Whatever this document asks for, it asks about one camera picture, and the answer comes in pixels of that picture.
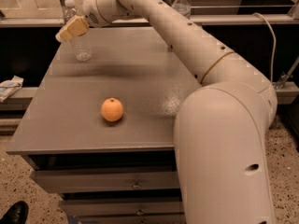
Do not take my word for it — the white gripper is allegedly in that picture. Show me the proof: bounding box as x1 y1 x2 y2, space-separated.
55 0 109 43

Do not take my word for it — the clear water bottle red label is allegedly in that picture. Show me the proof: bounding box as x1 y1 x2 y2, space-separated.
64 0 92 62

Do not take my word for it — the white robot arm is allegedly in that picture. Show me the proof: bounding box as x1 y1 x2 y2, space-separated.
56 0 278 224

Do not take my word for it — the water bottle white label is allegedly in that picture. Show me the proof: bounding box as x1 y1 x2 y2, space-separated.
172 0 191 18

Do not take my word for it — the white folded cloth packet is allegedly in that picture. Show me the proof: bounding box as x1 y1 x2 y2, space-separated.
0 76 23 103

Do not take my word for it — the orange fruit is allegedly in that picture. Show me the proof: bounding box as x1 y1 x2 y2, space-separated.
101 98 123 122

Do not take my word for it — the grey drawer cabinet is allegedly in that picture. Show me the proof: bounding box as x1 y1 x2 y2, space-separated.
7 28 199 224

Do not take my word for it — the top grey drawer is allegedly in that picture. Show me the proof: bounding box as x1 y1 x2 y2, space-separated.
31 167 179 193

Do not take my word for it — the grey drawer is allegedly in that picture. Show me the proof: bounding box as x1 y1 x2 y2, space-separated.
31 167 179 193
67 215 186 224
59 199 183 217

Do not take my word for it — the middle grey drawer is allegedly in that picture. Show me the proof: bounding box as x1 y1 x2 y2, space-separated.
59 199 183 217

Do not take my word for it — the black shoe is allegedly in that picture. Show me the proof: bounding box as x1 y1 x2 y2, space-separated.
0 201 29 224

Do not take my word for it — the bottom grey drawer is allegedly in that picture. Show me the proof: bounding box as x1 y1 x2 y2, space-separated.
67 215 186 224

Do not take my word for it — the white cable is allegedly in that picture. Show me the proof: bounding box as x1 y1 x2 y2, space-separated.
252 12 278 84

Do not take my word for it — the metal rail frame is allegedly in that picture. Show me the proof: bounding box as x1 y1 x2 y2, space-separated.
0 0 298 27

